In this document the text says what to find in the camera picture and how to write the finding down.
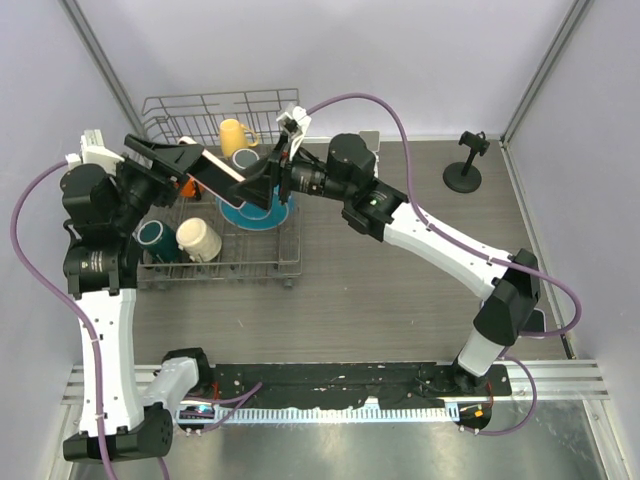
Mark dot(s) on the white phone stand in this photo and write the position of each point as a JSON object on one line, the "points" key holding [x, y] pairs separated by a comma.
{"points": [[371, 139]]}

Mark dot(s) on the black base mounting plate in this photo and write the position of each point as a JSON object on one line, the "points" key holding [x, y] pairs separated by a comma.
{"points": [[338, 386]]}

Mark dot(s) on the orange mug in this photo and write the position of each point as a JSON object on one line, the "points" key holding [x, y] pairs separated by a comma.
{"points": [[192, 190]]}

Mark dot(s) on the black round-base phone holder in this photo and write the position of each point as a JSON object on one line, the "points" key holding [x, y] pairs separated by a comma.
{"points": [[464, 177]]}

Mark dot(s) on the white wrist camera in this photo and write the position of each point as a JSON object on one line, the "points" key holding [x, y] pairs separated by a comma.
{"points": [[93, 151], [294, 121]]}

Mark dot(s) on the pink-cased phone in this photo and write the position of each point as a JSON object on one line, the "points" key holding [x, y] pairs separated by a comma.
{"points": [[215, 175]]}

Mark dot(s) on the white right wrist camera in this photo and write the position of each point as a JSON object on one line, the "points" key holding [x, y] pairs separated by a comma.
{"points": [[294, 121]]}

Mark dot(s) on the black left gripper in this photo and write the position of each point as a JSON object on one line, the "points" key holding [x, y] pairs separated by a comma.
{"points": [[178, 158]]}

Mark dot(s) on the dark grey mug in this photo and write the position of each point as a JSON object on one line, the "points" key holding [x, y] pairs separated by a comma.
{"points": [[243, 159]]}

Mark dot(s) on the purple-cased phone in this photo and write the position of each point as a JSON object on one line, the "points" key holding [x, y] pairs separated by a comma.
{"points": [[535, 326]]}

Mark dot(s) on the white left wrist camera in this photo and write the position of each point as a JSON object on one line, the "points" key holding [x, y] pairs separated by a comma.
{"points": [[93, 151]]}

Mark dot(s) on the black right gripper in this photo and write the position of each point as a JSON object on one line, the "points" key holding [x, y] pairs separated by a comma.
{"points": [[262, 177]]}

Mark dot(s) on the blue plate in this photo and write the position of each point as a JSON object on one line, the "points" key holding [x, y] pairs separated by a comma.
{"points": [[252, 218]]}

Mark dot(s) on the grey wire dish rack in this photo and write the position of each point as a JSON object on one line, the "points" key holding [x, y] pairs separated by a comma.
{"points": [[246, 255]]}

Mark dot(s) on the cream ribbed cup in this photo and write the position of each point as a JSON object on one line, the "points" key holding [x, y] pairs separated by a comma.
{"points": [[198, 240]]}

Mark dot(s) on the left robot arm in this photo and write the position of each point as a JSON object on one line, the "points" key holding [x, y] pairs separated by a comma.
{"points": [[106, 196]]}

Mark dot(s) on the yellow mug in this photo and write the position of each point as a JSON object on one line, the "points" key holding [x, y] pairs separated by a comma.
{"points": [[235, 136]]}

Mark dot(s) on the dark teal mug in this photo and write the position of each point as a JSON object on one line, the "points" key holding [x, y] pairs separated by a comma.
{"points": [[159, 240]]}

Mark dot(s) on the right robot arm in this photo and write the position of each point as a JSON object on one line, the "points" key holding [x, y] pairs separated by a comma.
{"points": [[506, 284]]}

